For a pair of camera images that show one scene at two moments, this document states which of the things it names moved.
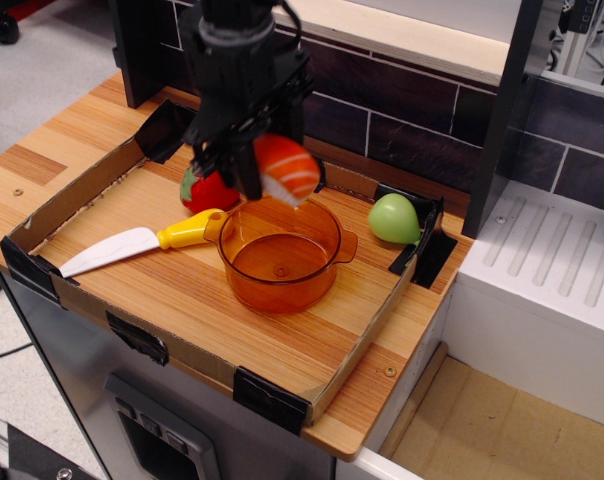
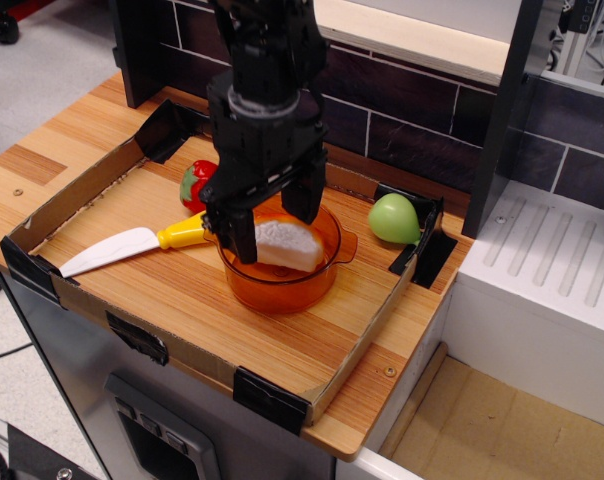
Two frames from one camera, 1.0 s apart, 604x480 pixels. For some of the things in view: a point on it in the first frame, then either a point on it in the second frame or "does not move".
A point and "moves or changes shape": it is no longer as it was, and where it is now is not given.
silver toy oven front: [147, 420] does not move
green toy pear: [394, 218] does not move
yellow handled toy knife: [138, 241] does not move
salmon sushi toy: [288, 169] moves or changes shape
